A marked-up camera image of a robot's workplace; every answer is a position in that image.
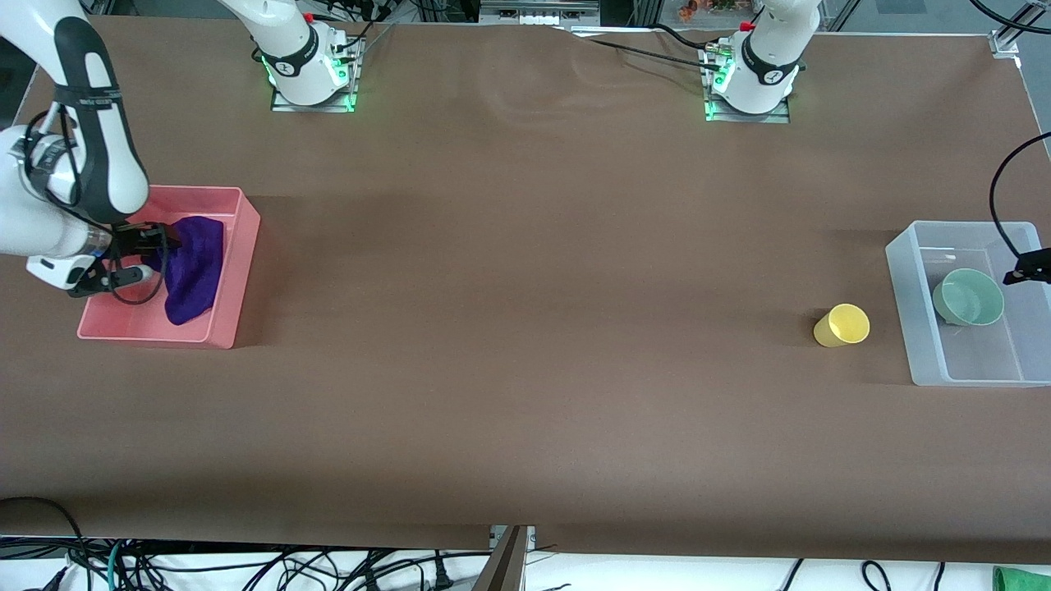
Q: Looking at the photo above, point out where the purple cloth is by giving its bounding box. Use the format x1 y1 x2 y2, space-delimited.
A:
146 216 226 326

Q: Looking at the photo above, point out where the green ceramic bowl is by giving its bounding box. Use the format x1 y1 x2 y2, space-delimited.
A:
932 268 1005 327

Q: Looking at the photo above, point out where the yellow plastic cup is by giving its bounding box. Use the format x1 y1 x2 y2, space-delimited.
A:
813 304 871 348

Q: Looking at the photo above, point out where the pink plastic bin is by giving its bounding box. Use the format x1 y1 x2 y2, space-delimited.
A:
77 186 262 350

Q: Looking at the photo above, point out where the clear plastic bin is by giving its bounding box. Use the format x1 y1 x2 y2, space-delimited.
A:
885 220 1051 387

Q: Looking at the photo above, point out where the green fabric object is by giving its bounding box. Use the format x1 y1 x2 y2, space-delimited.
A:
993 566 1051 591

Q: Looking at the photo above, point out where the brown table cover sheet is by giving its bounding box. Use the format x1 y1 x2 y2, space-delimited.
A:
0 15 1051 567

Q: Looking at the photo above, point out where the white power strip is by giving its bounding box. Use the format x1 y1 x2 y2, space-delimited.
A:
480 0 600 25

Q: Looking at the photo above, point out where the metal table leg bar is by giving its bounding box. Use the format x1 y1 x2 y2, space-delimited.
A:
472 525 536 591

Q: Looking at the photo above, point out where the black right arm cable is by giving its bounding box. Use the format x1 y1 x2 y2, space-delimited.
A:
25 103 170 306

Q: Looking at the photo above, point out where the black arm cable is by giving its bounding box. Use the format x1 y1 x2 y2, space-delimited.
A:
25 103 170 306
969 0 1051 265

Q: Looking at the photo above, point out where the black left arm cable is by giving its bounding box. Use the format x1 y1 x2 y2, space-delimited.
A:
969 0 1051 265

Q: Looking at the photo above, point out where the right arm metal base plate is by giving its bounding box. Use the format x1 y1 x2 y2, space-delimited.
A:
271 37 364 113

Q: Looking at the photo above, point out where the aluminium frame profile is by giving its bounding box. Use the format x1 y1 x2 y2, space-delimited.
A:
989 0 1051 58

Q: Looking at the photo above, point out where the black looped floor cable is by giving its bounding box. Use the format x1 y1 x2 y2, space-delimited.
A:
0 496 91 591

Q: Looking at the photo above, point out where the teal floor cable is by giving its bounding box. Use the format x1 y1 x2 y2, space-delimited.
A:
104 539 129 591

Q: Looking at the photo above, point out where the black floor cable tangle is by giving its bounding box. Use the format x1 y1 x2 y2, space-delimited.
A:
123 546 493 591

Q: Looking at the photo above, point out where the black cable across table cover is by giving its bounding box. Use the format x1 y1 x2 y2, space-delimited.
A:
558 23 732 71

